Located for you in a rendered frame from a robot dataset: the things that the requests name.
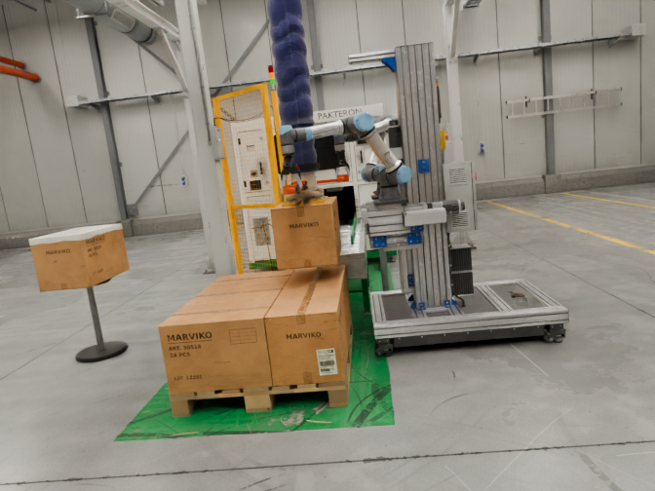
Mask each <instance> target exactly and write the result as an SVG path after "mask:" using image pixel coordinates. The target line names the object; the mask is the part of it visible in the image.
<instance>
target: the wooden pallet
mask: <svg viewBox="0 0 655 491"><path fill-rule="evenodd" d="M352 340H353V325H352V316H351V319H350V329H349V339H348V350H347V360H346V370H345V381H344V382H331V383H318V384H304V385H289V386H276V387H274V385H273V387H261V388H247V389H234V390H219V391H205V392H191V393H177V394H170V401H171V406H172V412H173V417H187V416H190V415H191V414H192V412H193V411H194V409H195V408H196V407H197V405H198V404H199V402H200V401H201V399H204V398H219V397H244V399H245V405H246V411H247V413H248V412H263V411H272V408H273V406H274V403H275V400H276V398H277V395H278V394H289V393H304V392H318V391H327V392H328V401H329V407H338V406H348V395H349V381H350V367H351V354H352Z"/></svg>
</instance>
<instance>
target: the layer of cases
mask: <svg viewBox="0 0 655 491"><path fill-rule="evenodd" d="M350 319H351V309H350V300H349V290H348V282H347V272H346V264H344V265H333V266H323V267H312V268H301V269H295V270H294V269H290V270H281V271H270V272H259V273H248V274H238V275H227V276H220V277H219V278H218V279H217V280H215V281H214V282H213V283H211V284H210V285H209V286H208V287H206V288H205V289H204V290H203V291H201V292H200V293H199V294H198V295H196V296H195V297H194V298H193V299H191V300H190V301H189V302H188V303H186V304H185V305H184V306H183V307H181V308H180V309H179V310H178V311H177V312H175V313H174V314H173V315H172V316H170V317H169V318H168V319H167V320H165V321H164V322H163V323H161V324H160V325H159V326H158V330H159V335H160V341H161V347H162V352H163V358H164V364H165V368H166V374H167V380H168V386H169V391H170V394H177V393H191V392H205V391H219V390H234V389H247V388H261V387H273V385H274V387H276V386H289V385H304V384H318V383H331V382H344V381H345V370H346V360H347V350H348V339H349V329H350Z"/></svg>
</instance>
